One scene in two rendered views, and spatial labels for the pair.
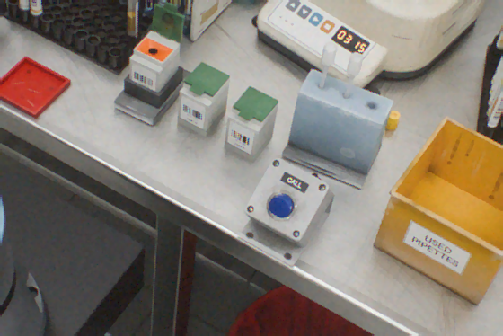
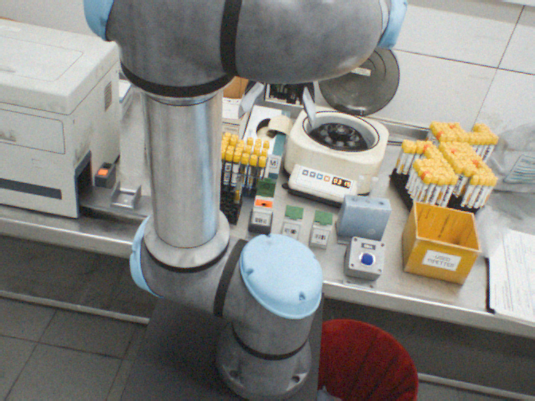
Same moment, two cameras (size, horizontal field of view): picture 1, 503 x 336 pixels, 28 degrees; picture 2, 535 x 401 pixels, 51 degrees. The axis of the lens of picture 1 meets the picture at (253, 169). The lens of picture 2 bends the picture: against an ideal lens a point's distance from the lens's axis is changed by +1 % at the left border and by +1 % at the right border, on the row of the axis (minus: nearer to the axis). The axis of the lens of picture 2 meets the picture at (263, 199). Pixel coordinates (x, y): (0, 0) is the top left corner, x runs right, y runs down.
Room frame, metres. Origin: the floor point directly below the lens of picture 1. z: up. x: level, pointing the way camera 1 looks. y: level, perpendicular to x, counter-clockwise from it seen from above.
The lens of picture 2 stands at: (-0.08, 0.49, 1.68)
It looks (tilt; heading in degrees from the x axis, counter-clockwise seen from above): 37 degrees down; 339
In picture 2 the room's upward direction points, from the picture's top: 10 degrees clockwise
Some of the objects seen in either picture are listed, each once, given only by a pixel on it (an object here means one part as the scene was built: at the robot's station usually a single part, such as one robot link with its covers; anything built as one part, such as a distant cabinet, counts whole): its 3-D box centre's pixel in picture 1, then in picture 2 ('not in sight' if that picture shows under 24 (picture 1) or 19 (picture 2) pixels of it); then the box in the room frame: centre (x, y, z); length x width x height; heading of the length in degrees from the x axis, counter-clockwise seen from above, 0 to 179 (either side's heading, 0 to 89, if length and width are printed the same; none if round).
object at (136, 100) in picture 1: (154, 84); (259, 223); (0.82, 0.14, 0.89); 0.09 x 0.05 x 0.04; 159
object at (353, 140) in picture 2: not in sight; (337, 140); (1.04, -0.12, 0.97); 0.15 x 0.15 x 0.07
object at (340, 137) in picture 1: (339, 125); (362, 219); (0.77, -0.09, 0.92); 0.10 x 0.07 x 0.10; 74
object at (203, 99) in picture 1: (203, 99); (291, 223); (0.79, 0.07, 0.91); 0.05 x 0.04 x 0.07; 157
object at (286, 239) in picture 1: (297, 191); (364, 253); (0.67, -0.05, 0.92); 0.13 x 0.07 x 0.08; 157
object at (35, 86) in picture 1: (30, 86); not in sight; (0.79, 0.28, 0.88); 0.07 x 0.07 x 0.01; 67
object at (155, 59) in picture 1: (154, 67); (261, 214); (0.82, 0.13, 0.92); 0.05 x 0.04 x 0.06; 159
